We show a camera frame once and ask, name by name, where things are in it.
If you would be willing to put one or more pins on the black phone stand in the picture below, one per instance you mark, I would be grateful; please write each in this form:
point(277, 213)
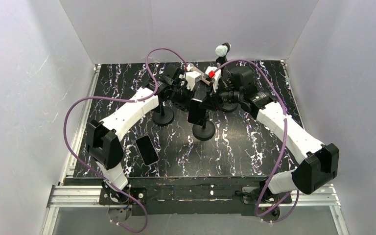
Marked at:
point(230, 107)
point(206, 131)
point(162, 115)

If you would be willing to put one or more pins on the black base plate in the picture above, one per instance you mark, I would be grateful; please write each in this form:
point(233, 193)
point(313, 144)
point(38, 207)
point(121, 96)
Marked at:
point(197, 195)

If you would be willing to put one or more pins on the black smartphone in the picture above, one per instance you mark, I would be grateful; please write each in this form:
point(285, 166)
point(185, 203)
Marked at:
point(147, 150)
point(196, 114)

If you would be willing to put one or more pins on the black microphone stand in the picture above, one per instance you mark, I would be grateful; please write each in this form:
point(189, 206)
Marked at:
point(222, 60)

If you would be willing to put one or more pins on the aluminium rail frame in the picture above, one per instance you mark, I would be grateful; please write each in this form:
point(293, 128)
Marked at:
point(240, 147)

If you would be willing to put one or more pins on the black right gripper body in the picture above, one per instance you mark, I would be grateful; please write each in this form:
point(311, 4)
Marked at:
point(216, 92)

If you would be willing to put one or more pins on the white microphone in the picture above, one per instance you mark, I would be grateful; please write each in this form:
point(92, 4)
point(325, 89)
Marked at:
point(221, 50)

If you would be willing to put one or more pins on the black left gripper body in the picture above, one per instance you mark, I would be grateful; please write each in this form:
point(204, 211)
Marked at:
point(181, 94)

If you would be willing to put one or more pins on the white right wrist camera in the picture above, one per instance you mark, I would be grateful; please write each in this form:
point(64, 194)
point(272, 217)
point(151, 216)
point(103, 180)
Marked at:
point(214, 75)

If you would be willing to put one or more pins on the black phone stand front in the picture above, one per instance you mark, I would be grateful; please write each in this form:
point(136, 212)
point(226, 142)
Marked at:
point(162, 115)

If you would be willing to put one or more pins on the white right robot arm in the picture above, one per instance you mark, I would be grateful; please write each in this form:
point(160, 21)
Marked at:
point(317, 162)

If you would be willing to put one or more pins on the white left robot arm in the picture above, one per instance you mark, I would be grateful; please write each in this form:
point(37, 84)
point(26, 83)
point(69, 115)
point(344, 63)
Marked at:
point(104, 137)

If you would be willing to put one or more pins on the glitter handheld microphone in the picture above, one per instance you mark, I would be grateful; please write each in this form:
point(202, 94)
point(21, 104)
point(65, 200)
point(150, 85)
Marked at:
point(201, 76)

